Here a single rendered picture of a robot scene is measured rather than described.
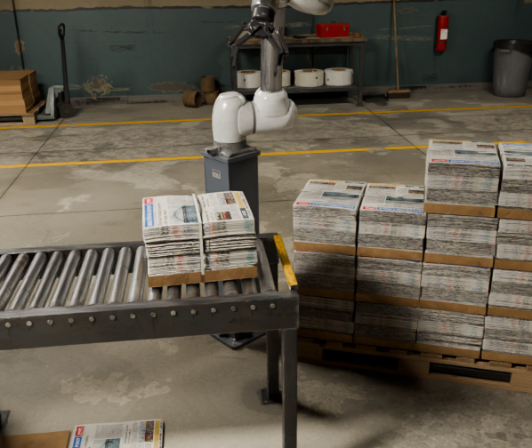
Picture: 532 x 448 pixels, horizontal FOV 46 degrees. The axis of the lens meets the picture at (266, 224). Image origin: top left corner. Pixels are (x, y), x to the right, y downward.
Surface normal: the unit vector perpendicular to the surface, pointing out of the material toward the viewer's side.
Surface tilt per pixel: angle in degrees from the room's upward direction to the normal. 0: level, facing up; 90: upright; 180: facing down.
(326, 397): 0
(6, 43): 90
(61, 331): 90
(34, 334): 90
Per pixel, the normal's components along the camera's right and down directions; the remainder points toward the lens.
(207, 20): 0.11, 0.38
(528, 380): -0.26, 0.37
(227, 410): -0.02, -0.92
